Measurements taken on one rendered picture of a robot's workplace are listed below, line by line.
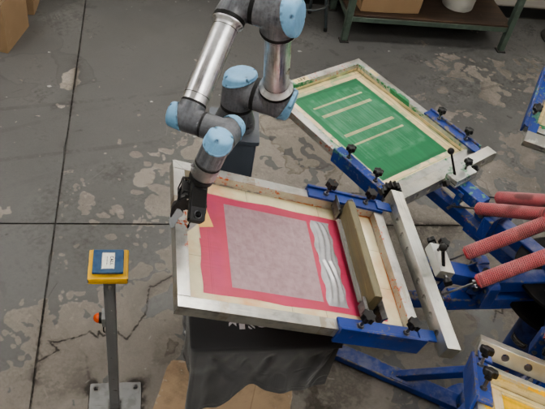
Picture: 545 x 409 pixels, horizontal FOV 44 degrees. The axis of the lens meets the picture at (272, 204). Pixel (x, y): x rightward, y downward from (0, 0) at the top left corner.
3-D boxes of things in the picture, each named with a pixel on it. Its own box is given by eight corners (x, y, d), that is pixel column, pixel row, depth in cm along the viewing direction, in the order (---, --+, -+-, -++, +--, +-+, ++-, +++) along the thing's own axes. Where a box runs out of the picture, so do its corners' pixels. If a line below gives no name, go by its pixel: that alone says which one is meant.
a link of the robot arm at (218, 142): (240, 134, 181) (229, 148, 174) (226, 163, 188) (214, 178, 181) (215, 119, 181) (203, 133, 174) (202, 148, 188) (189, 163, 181)
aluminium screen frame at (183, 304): (173, 314, 178) (178, 305, 176) (169, 167, 219) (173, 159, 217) (418, 349, 207) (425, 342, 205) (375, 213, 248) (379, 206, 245)
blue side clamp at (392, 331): (331, 342, 196) (342, 329, 192) (328, 328, 200) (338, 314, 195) (416, 354, 207) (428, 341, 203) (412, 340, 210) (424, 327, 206)
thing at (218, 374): (190, 418, 234) (197, 350, 205) (189, 408, 236) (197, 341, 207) (317, 411, 243) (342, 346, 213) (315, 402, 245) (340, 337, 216)
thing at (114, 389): (87, 431, 279) (70, 290, 213) (90, 384, 295) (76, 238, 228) (140, 428, 284) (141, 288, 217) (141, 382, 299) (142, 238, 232)
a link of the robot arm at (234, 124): (213, 105, 192) (198, 121, 183) (250, 117, 190) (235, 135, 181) (210, 128, 196) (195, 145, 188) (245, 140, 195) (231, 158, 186)
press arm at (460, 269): (423, 278, 226) (431, 269, 223) (418, 264, 230) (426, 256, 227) (465, 286, 232) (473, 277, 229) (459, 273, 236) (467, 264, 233)
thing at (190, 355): (183, 419, 234) (190, 350, 204) (179, 313, 265) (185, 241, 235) (192, 419, 235) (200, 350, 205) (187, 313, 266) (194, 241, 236)
